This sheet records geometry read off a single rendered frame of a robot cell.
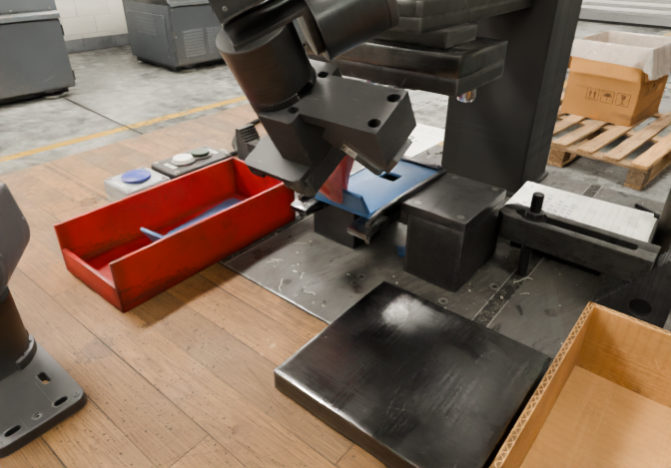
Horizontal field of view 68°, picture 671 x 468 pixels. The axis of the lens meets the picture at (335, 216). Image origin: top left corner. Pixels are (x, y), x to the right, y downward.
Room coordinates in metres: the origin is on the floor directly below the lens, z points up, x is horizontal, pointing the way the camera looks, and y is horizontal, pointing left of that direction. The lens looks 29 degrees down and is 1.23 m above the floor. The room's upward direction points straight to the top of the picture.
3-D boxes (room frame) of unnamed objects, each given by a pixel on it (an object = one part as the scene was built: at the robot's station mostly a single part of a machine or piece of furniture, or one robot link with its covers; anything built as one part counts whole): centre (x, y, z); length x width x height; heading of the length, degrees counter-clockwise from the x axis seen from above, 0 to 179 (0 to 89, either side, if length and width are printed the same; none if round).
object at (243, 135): (0.68, 0.11, 0.95); 0.06 x 0.03 x 0.09; 51
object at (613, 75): (3.52, -1.98, 0.40); 0.67 x 0.60 x 0.50; 133
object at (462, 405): (0.30, -0.07, 0.91); 0.17 x 0.16 x 0.02; 51
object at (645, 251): (0.43, -0.24, 0.95); 0.15 x 0.03 x 0.10; 51
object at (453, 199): (0.52, -0.08, 0.98); 0.20 x 0.10 x 0.01; 51
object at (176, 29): (7.56, 0.10, 0.49); 5.51 x 1.02 x 0.97; 137
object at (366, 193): (0.50, -0.05, 1.00); 0.15 x 0.07 x 0.03; 141
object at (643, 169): (3.28, -1.79, 0.07); 1.20 x 1.00 x 0.14; 134
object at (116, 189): (0.65, 0.28, 0.90); 0.07 x 0.07 x 0.06; 51
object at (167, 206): (0.52, 0.18, 0.93); 0.25 x 0.12 x 0.06; 141
